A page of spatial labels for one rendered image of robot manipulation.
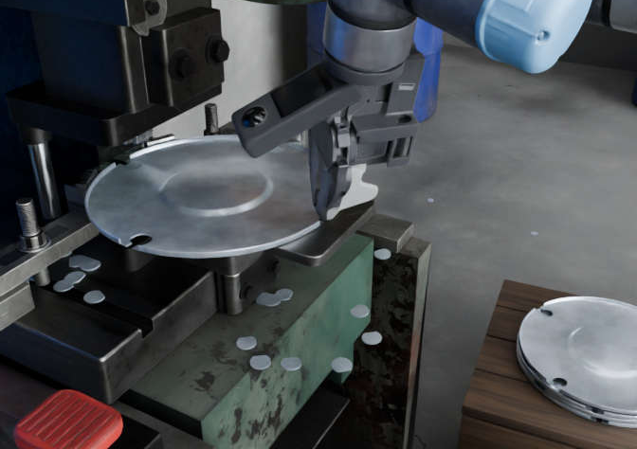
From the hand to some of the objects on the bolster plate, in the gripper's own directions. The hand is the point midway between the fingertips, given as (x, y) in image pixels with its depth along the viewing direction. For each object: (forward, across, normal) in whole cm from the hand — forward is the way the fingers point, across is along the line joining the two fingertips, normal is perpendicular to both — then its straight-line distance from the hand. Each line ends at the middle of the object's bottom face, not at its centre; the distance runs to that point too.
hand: (318, 210), depth 75 cm
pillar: (+12, +16, +28) cm, 34 cm away
